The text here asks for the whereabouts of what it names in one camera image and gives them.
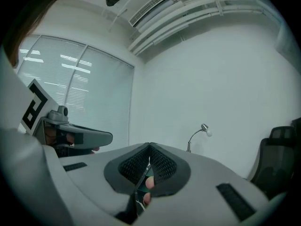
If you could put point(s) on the black office chair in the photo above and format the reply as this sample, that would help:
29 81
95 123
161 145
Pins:
272 163

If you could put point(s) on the person's left hand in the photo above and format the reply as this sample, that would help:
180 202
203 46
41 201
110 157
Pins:
49 135

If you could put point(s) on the silver gooseneck desk lamp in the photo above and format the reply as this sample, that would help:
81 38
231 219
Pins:
204 126

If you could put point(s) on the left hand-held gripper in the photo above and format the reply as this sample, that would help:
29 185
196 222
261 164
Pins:
35 105

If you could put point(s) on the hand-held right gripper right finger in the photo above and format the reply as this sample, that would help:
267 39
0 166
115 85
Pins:
200 185

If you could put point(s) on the person's white shirt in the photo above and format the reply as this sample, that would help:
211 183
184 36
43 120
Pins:
11 98

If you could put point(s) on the white ceiling air vent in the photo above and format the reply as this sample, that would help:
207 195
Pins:
148 8

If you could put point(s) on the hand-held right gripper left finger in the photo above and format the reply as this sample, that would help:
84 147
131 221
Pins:
98 173

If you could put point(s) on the white ceiling pipes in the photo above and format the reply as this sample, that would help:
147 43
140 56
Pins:
223 8

